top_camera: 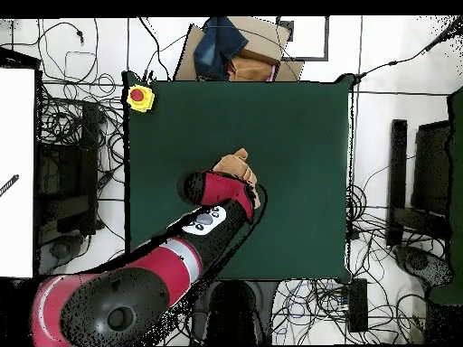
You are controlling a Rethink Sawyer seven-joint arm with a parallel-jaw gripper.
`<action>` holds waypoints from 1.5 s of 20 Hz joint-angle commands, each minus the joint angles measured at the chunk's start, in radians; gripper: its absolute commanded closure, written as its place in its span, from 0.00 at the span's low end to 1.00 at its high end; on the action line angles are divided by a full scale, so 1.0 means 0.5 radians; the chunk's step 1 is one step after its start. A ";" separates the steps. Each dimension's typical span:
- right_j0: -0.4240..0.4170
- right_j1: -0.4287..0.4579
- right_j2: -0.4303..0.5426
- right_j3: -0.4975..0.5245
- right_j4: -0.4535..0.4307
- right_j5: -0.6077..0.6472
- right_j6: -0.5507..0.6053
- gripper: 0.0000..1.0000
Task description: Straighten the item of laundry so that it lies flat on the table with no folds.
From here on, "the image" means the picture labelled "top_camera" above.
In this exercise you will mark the tan terry towel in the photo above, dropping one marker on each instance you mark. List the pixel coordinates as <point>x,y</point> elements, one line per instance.
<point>233,162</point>

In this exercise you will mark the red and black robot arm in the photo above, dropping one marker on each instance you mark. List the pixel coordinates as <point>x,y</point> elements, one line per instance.
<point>170,264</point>

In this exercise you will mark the dark green table cloth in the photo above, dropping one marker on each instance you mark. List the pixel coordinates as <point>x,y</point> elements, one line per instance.
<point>289,144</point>

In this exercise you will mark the folded tan towel in box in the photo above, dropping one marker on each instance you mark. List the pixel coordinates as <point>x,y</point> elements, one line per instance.
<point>249,70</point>

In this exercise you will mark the yellow emergency stop button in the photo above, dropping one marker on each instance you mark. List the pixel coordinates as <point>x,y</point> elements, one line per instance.
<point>139,97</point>

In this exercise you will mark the blue denim jeans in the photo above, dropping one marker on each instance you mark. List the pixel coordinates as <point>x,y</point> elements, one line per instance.
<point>217,47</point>

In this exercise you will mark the brown cardboard box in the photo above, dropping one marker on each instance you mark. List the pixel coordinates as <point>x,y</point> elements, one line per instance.
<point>264,39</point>

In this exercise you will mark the black equipment rack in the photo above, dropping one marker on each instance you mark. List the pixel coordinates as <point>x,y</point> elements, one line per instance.
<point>68,173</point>

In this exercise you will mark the black upright bar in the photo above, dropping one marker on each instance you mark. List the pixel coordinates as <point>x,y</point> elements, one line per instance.
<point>398,162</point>

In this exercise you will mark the black power strip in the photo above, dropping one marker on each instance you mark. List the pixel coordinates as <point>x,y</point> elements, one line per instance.
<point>358,307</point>

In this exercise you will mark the black stand base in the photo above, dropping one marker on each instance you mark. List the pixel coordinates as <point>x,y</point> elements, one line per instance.
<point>416,260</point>
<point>59,250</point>

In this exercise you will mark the black box unit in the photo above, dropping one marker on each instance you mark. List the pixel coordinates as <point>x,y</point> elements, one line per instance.
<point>432,166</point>

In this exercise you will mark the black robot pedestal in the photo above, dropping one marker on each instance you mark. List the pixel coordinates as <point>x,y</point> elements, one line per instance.
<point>231,311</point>

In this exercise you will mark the black rectangular frame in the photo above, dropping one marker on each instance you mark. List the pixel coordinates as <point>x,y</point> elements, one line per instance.
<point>326,39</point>

